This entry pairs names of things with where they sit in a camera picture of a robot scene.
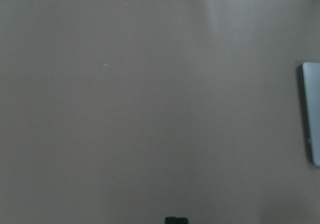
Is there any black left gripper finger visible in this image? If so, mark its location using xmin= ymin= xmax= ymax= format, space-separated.
xmin=164 ymin=217 xmax=177 ymax=224

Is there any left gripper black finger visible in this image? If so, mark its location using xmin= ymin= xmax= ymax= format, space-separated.
xmin=176 ymin=217 xmax=188 ymax=224

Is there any grey laptop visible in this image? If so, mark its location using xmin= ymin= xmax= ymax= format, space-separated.
xmin=297 ymin=62 xmax=320 ymax=167

